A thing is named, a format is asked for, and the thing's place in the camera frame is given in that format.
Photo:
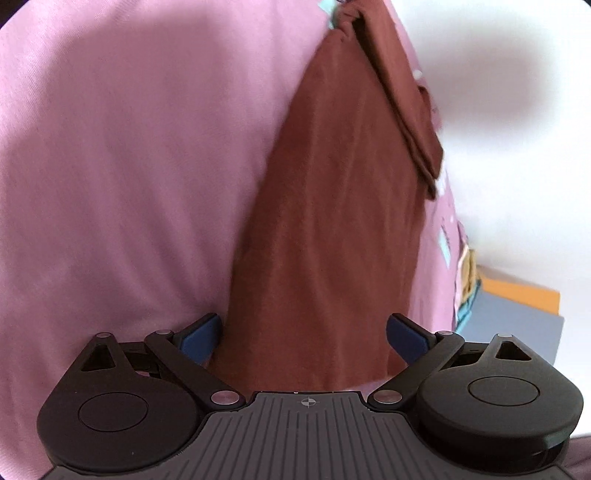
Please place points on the pink floral bed sheet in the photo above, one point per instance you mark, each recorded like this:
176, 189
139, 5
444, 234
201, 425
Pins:
115, 184

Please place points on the orange folded cloth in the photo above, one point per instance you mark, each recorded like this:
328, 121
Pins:
521, 291

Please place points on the brown long-sleeved sweater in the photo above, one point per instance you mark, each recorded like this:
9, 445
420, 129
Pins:
337, 221

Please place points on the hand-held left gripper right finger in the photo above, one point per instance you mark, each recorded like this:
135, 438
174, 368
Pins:
406, 340

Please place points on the grey folded cloth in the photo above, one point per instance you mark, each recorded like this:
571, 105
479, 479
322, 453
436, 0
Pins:
512, 334

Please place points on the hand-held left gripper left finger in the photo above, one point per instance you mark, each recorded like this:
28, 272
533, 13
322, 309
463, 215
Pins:
201, 340

